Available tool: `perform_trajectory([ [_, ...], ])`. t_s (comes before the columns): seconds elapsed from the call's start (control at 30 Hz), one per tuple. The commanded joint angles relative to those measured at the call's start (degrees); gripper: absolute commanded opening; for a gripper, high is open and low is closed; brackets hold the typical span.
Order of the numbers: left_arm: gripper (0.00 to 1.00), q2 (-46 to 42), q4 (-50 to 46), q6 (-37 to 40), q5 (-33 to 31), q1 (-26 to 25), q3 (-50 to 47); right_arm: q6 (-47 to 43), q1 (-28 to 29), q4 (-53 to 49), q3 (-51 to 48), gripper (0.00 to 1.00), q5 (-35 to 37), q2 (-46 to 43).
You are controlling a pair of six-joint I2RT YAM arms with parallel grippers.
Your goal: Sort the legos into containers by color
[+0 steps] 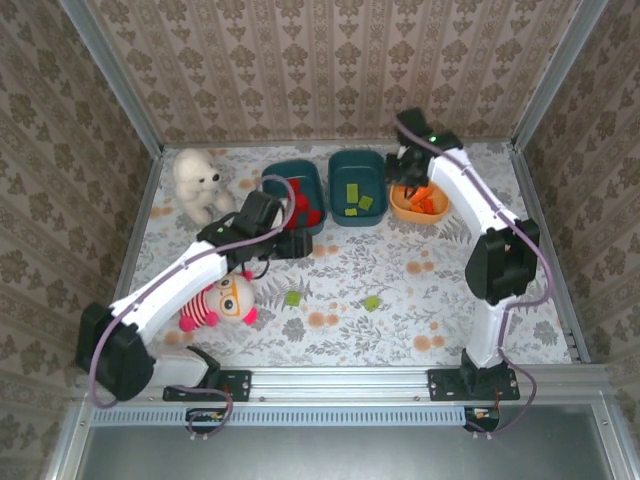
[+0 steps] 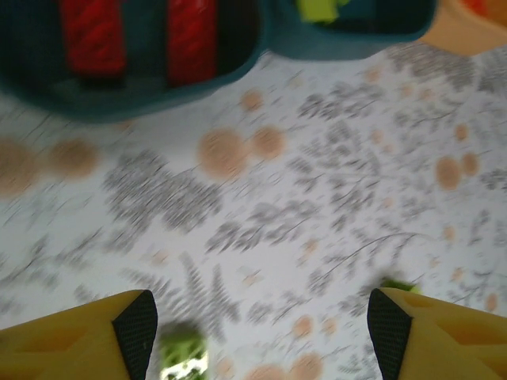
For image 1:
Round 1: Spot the black connector box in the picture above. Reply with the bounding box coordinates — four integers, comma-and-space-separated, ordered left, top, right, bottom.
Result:
185, 407, 227, 435
463, 407, 501, 434

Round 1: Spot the floral table cover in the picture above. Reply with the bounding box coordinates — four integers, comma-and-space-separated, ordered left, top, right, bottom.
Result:
99, 142, 576, 369

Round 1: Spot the aluminium mounting rail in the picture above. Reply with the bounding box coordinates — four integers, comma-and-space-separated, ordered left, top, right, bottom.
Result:
74, 366, 609, 402

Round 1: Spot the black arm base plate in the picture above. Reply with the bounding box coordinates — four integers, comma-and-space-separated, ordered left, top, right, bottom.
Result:
162, 368, 251, 403
427, 368, 521, 402

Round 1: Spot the pink striped plush doll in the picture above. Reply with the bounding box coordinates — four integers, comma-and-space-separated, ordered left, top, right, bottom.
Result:
178, 272, 259, 334

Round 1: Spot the orange plastic container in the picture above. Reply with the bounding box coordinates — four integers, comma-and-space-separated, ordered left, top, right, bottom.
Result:
388, 179, 450, 225

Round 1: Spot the slotted grey cable duct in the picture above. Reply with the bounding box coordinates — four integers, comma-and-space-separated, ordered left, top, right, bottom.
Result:
92, 405, 469, 427

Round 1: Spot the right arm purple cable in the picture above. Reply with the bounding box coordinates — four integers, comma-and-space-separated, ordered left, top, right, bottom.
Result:
397, 117, 554, 441

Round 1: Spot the aluminium table end rail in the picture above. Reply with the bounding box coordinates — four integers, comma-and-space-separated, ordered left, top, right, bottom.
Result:
162, 139, 514, 150

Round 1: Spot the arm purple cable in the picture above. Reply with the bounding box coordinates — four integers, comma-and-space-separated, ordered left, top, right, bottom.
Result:
88, 174, 297, 441
397, 117, 554, 441

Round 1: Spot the teal plastic container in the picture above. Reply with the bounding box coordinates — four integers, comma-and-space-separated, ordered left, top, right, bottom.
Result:
328, 149, 389, 228
260, 158, 329, 236

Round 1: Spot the aluminium table side rail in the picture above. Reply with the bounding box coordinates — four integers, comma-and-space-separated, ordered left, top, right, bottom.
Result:
93, 148, 165, 366
508, 143, 592, 364

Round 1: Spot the aluminium frame post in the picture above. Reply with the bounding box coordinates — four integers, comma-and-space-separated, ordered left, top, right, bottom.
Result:
510, 0, 609, 149
58, 0, 165, 154

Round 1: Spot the steel sheet shelf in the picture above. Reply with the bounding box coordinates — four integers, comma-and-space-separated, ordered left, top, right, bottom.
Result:
44, 404, 640, 480

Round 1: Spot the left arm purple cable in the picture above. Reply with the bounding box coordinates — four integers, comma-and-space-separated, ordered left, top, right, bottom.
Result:
88, 174, 297, 441

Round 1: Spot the white plush bear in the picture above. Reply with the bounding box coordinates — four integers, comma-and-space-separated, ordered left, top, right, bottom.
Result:
172, 147, 237, 225

